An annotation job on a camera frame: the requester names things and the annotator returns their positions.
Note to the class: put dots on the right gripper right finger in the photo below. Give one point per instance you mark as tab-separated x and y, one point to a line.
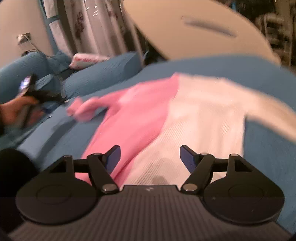
231	189

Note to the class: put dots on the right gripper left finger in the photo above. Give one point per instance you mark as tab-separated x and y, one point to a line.
68	189

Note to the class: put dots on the pink and white knit sweater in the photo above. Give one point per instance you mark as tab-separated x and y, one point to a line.
150	121

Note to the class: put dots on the person's left hand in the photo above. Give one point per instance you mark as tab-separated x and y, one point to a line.
10	110

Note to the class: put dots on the blue quilted pillow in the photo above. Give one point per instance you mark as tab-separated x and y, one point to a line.
102	75

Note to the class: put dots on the blue quilted bedspread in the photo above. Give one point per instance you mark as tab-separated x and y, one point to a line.
268	151

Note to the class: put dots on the white red printed package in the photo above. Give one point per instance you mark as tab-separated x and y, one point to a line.
84	60

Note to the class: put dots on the light patterned curtain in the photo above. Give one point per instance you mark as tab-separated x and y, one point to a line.
85	26

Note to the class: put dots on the wall power socket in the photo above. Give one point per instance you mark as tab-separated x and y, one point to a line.
22	38

